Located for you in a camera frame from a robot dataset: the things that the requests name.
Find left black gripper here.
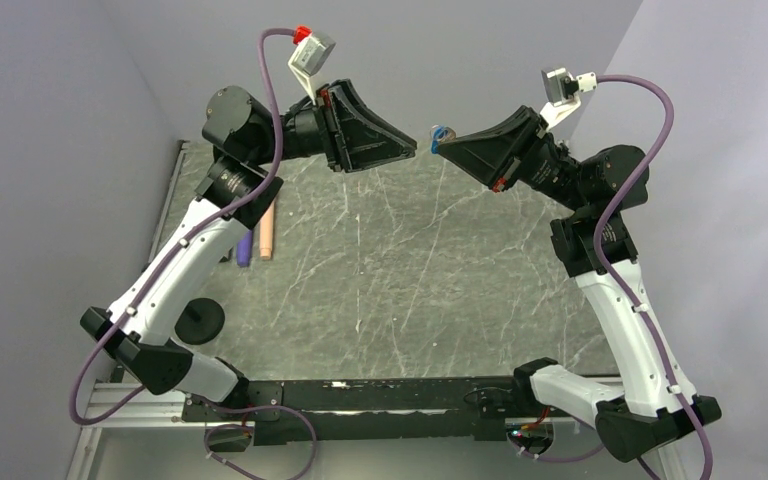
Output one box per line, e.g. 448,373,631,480
252,80,418,174

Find purple microphone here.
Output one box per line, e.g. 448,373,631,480
235,230,253,268

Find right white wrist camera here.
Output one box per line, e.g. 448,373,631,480
539,67,598,131

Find round gold black disc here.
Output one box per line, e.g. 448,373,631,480
174,297,225,345

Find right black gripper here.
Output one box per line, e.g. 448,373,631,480
436,104,591,214

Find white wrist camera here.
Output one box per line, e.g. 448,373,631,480
539,67,598,131
287,25,336,100

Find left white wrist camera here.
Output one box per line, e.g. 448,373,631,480
287,25,336,100

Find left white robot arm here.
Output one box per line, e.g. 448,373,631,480
80,79,417,420

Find aluminium frame rail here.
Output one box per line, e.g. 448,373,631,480
65,380,193,480

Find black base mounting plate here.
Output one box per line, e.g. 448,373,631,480
182,376,546,446

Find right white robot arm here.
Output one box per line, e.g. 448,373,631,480
431,107,722,463

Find pink microphone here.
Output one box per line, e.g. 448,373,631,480
258,201,276,260

